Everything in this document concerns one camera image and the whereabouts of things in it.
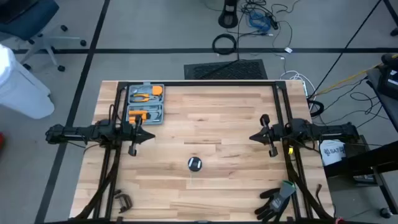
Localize blue office chair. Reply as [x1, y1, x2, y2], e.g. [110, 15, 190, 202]
[0, 0, 87, 72]

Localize white plastic bin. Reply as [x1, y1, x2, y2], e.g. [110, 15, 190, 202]
[0, 43, 55, 120]

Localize coiled black cable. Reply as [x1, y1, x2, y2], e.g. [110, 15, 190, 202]
[211, 33, 238, 56]

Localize black hanging cable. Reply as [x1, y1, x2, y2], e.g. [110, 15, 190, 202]
[236, 0, 240, 60]
[307, 0, 382, 100]

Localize orange handled pliers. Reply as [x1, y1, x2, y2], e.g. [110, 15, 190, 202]
[129, 93, 159, 103]

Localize black stand base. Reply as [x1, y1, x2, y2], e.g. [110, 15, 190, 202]
[217, 0, 239, 29]

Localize white printed bucket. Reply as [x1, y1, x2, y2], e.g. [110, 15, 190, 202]
[319, 139, 346, 166]

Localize blue cable bundle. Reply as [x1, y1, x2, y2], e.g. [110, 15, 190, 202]
[247, 11, 271, 32]

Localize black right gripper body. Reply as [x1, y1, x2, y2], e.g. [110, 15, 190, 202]
[260, 114, 283, 158]

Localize dark red cable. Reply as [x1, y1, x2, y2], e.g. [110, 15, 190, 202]
[315, 183, 324, 208]

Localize round black cord reel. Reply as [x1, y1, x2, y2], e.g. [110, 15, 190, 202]
[187, 156, 203, 172]

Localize black cable loop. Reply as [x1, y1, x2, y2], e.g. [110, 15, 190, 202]
[307, 99, 325, 118]

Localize black power strip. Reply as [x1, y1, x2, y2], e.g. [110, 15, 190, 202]
[267, 14, 279, 30]

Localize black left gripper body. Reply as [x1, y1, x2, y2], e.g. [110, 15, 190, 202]
[123, 114, 144, 157]

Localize black floor mat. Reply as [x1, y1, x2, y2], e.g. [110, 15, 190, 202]
[183, 58, 269, 80]

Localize grey black work glove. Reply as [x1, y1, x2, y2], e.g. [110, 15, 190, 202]
[254, 180, 296, 222]

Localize white cable bundle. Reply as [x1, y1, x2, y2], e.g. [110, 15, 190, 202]
[279, 70, 312, 96]

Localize grey plastic tool case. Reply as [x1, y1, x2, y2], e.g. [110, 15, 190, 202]
[125, 83, 165, 126]

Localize black equipment box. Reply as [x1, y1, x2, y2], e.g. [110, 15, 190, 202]
[381, 53, 398, 100]

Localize black side desk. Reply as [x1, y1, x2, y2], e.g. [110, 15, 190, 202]
[366, 67, 398, 133]

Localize black C-clamp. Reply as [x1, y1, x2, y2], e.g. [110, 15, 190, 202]
[113, 189, 134, 214]

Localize yellow floor cable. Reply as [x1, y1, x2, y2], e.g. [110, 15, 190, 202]
[313, 54, 398, 96]

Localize black metal cart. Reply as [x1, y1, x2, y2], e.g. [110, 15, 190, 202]
[323, 133, 398, 220]

